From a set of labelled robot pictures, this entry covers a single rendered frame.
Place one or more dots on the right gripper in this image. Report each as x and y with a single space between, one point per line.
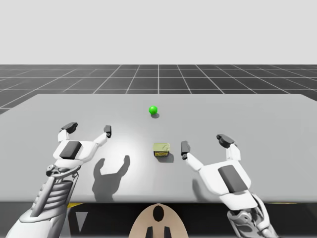
226 179

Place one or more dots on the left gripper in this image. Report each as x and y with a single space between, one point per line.
71 151

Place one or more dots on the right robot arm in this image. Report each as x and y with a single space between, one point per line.
252 220

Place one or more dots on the green and blue rectangular can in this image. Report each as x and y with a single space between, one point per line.
161 149

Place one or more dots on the green ball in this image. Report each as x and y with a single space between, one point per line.
153 109

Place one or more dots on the tan robot part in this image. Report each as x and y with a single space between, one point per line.
158 223

